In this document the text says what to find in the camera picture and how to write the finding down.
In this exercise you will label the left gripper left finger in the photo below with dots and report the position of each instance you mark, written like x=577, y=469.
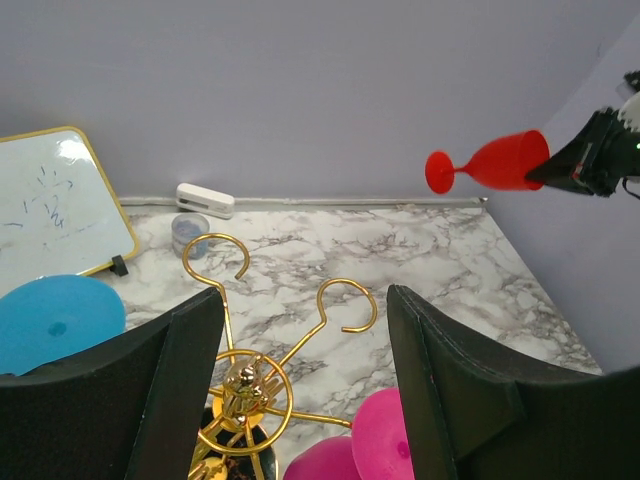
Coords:
x=128, y=408

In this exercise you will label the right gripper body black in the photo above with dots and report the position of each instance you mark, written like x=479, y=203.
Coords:
x=605, y=156

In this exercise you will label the pink wine glass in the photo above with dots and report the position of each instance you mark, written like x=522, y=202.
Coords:
x=376, y=449

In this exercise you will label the small whiteboard gold frame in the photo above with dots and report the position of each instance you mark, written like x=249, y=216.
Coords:
x=59, y=212

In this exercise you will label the white eraser box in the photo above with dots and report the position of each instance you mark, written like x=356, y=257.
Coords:
x=205, y=201

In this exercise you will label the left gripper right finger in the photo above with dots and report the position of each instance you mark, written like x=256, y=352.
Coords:
x=476, y=409

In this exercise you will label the small clear plastic cup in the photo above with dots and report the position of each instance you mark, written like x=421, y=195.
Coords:
x=186, y=227

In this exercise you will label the blue wine glass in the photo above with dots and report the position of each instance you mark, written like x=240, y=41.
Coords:
x=54, y=317

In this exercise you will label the gold wire glass rack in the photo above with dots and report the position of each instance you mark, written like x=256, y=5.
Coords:
x=254, y=404

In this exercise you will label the red wine glass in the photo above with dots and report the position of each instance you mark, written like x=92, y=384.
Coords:
x=501, y=164

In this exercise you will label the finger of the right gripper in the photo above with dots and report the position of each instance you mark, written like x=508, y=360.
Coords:
x=582, y=147
x=557, y=176

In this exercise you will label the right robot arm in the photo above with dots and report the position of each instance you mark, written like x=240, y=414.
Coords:
x=629, y=115

